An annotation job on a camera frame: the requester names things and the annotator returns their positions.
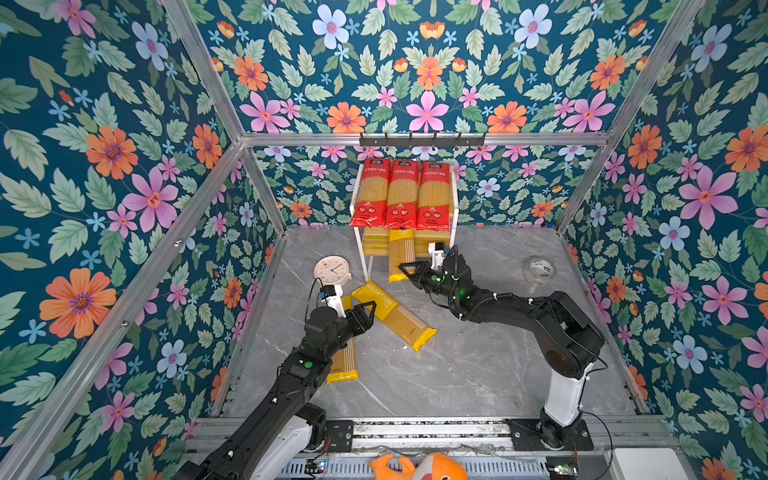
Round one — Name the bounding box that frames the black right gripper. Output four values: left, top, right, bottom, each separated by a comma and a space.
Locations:
400, 261, 461, 304

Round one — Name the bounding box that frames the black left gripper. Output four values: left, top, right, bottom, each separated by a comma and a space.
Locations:
323, 298, 378, 363

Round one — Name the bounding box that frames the yellow pasta bag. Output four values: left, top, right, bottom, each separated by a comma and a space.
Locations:
351, 281, 438, 352
327, 295, 358, 384
388, 229, 415, 283

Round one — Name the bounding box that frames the yellow pasta bag bottom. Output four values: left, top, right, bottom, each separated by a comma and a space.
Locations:
327, 295, 358, 384

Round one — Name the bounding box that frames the red spaghetti bag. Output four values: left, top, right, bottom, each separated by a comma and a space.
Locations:
385, 160, 419, 230
416, 162, 453, 232
350, 158, 391, 228

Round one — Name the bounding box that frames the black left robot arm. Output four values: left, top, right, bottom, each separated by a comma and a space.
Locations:
175, 301, 376, 479

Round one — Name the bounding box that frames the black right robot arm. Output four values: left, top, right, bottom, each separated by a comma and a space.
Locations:
398, 256, 605, 450

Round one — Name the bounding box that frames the pink round clock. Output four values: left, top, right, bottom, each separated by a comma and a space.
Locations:
313, 255, 352, 286

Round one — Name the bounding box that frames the orange plush toy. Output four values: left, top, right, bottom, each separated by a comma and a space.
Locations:
368, 453, 469, 480

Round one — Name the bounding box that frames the white box corner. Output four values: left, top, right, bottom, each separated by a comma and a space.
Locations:
609, 448, 689, 480

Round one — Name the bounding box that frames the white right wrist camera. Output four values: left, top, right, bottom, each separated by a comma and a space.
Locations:
428, 242, 450, 271

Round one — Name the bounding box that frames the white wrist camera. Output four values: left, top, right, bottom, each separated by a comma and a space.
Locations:
318, 284, 345, 318
428, 242, 450, 271

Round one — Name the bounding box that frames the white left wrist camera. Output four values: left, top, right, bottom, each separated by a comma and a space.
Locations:
318, 284, 345, 318

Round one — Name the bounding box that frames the black hook rail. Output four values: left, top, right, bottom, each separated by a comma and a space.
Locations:
357, 132, 486, 149

